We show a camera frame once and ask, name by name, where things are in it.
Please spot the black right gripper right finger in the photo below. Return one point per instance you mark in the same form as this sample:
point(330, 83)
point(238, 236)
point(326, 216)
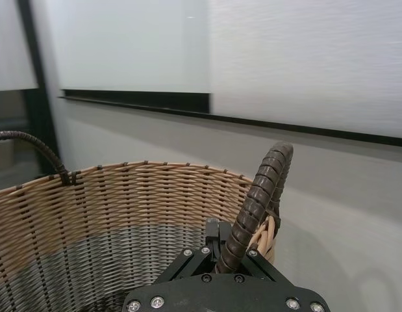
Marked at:
point(262, 265)

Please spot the glass door with frosted film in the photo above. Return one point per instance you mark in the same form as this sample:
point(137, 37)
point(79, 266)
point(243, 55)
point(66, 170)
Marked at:
point(12, 48)

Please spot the black door frame post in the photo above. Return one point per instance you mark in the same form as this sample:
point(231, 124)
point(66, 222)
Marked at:
point(41, 97)

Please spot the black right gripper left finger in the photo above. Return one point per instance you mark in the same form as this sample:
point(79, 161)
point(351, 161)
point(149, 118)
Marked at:
point(217, 239)

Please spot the white wall board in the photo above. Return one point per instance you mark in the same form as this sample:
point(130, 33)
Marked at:
point(285, 65)

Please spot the black wall board ledge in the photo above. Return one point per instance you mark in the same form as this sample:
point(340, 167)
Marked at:
point(155, 100)

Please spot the tan grey black woven basket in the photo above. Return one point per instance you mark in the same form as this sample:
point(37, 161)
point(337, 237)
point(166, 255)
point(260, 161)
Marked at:
point(90, 201)

